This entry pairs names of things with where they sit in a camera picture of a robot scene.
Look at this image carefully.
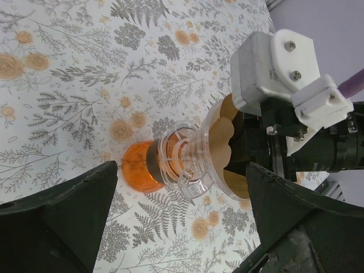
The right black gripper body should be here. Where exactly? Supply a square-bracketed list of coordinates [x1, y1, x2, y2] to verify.
[225, 98, 297, 181]

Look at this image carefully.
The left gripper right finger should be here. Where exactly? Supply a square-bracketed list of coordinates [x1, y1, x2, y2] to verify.
[245, 163, 363, 272]

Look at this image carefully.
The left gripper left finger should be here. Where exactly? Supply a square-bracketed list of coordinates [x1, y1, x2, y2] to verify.
[1, 161, 118, 272]

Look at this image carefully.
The brown paper coffee filter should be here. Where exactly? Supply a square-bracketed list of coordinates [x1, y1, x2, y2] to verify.
[207, 94, 250, 201]

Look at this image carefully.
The clear glass dripper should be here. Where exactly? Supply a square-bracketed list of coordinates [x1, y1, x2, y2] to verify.
[155, 107, 251, 201]

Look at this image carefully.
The orange glass carafe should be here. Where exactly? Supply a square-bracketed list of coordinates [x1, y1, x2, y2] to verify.
[121, 140, 165, 193]

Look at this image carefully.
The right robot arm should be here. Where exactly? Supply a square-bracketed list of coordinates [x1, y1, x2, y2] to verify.
[225, 98, 363, 182]

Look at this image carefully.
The floral table mat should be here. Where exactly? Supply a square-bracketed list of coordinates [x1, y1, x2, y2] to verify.
[1, 1, 275, 272]

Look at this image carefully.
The aluminium front rail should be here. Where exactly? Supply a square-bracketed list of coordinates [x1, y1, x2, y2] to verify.
[315, 179, 345, 202]

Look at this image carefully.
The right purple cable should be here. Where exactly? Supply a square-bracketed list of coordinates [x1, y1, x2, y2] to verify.
[337, 67, 364, 102]

